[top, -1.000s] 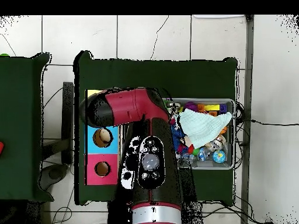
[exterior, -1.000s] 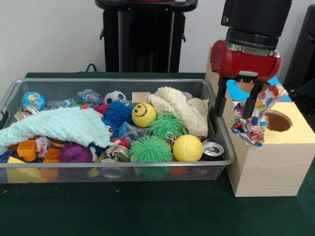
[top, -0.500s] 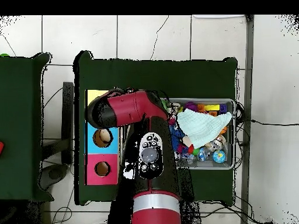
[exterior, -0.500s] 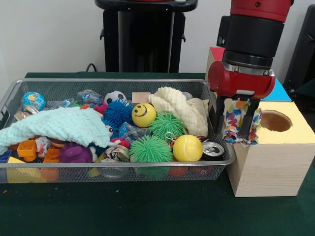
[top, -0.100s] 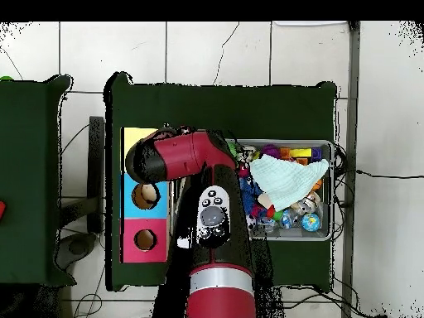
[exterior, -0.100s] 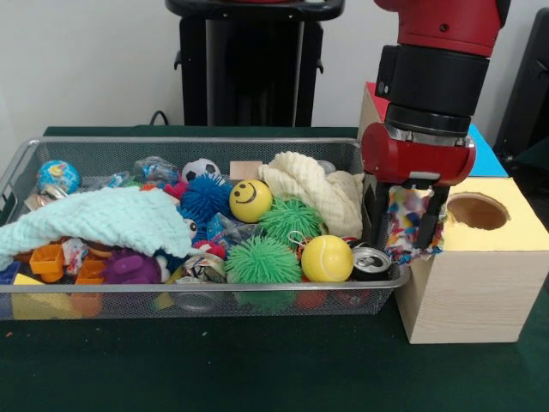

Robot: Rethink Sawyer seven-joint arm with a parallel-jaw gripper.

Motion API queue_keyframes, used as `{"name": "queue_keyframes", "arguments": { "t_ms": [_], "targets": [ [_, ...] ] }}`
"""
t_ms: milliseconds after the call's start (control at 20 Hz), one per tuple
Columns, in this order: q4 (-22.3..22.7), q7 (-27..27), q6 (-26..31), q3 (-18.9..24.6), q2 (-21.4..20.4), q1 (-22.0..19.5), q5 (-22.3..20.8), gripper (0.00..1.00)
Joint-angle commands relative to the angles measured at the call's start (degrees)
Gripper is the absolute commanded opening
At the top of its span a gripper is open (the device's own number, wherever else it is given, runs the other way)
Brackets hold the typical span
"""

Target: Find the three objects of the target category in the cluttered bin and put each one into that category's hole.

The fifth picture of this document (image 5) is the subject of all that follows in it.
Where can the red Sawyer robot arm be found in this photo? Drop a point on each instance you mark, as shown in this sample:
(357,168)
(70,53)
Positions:
(185,155)

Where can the wooden box with three holes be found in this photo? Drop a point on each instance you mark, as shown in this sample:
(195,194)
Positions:
(145,228)

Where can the clear mesh bin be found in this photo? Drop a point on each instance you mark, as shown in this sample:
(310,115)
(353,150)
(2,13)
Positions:
(304,236)

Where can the blue spiky rubber ball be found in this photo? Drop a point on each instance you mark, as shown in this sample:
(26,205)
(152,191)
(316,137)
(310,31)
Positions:
(247,196)

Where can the purple spiky toy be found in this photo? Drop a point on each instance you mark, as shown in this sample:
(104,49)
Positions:
(271,150)

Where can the dark green table cloth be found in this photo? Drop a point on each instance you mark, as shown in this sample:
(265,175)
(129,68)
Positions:
(215,106)

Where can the mint knitted cloth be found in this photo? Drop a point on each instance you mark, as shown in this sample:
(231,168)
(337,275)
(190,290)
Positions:
(286,180)

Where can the yellow plastic block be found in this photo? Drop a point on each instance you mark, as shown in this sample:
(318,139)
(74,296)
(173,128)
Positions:
(299,152)

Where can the blue globe ball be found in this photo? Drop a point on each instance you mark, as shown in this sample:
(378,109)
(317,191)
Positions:
(310,222)

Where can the black stand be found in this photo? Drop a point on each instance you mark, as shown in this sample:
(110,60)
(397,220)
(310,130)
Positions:
(96,149)

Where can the green covered side table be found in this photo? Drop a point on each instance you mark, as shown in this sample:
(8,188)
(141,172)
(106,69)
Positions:
(26,149)

